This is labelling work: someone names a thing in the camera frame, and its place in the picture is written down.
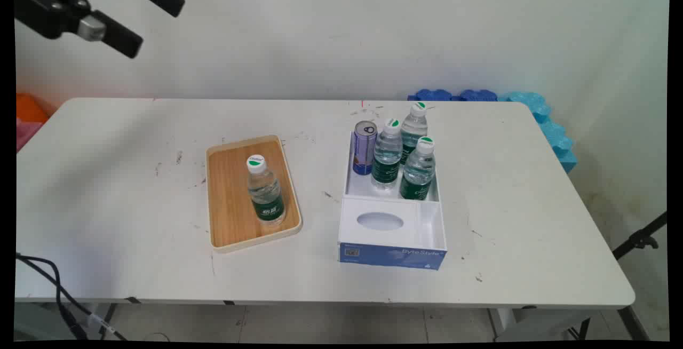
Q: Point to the wooden tray with cream rim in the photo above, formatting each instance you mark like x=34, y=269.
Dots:
x=229, y=199

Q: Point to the white and blue storage box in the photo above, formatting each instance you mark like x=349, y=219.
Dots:
x=392, y=255

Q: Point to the water bottle with green label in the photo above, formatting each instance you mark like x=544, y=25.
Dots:
x=386, y=159
x=418, y=175
x=413, y=127
x=265, y=191

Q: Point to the black tripod stand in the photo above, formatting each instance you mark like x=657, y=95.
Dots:
x=637, y=239

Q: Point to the light blue foam mat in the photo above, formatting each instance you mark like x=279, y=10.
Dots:
x=552, y=130

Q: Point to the pink object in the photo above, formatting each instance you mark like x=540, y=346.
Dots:
x=25, y=131

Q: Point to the dark blue foam mat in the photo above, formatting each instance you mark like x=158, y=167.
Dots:
x=433, y=94
x=478, y=95

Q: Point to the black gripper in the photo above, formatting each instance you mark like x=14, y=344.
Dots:
x=45, y=10

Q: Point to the orange object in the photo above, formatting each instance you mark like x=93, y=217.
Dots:
x=29, y=109

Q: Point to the purple drink can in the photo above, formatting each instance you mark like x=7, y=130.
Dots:
x=364, y=151

